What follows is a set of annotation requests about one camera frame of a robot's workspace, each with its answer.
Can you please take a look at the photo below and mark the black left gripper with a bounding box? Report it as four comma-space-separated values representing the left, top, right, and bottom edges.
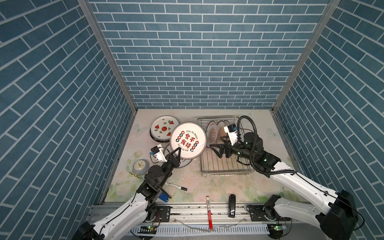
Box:
157, 148, 181, 190

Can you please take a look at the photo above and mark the black rectangular remote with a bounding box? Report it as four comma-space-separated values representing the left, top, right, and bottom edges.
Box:
228, 194, 236, 218

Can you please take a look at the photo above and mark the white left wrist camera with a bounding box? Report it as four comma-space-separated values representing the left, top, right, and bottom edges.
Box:
150, 145, 167, 163

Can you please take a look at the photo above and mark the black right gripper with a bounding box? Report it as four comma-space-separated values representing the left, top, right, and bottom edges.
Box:
210, 134, 255, 162

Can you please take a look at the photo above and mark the black white marker pen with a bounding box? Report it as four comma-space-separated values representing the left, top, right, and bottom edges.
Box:
166, 182, 188, 191

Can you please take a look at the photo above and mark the sunburst red text plate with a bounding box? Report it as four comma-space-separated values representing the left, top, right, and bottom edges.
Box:
206, 121, 218, 148

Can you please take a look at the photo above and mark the aluminium corner post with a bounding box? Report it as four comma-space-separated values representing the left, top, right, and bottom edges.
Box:
78, 0, 138, 114
272, 0, 341, 114

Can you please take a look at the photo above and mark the red rim white plate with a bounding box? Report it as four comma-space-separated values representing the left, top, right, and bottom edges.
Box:
170, 122, 207, 160

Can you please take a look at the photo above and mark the white cable comb strip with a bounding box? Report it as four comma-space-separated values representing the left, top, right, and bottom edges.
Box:
132, 224, 270, 237

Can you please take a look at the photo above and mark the blue stapler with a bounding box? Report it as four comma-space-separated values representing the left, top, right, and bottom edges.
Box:
159, 192, 172, 203

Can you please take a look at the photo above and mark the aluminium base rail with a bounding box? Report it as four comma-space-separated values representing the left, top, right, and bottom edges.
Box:
86, 202, 331, 226

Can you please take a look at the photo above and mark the aluminium corner post right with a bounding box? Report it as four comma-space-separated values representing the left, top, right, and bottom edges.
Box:
272, 0, 341, 114

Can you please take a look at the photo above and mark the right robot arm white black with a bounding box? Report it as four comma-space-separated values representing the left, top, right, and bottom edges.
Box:
210, 132, 359, 240

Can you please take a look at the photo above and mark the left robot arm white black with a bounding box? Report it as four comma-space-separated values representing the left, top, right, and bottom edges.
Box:
73, 147, 182, 240

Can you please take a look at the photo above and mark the red white pen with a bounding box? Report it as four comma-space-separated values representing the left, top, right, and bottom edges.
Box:
206, 196, 213, 231

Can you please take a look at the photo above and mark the aluminium corner post left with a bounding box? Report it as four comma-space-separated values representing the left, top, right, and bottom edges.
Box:
78, 0, 138, 114

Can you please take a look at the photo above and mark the metal wire dish rack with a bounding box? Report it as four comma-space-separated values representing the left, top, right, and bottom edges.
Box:
197, 116, 255, 177

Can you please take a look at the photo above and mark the watermelon print plate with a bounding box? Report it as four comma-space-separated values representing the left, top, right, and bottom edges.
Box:
150, 116, 180, 132

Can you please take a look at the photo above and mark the small white desk clock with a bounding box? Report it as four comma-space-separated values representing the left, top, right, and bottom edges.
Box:
132, 159, 150, 176

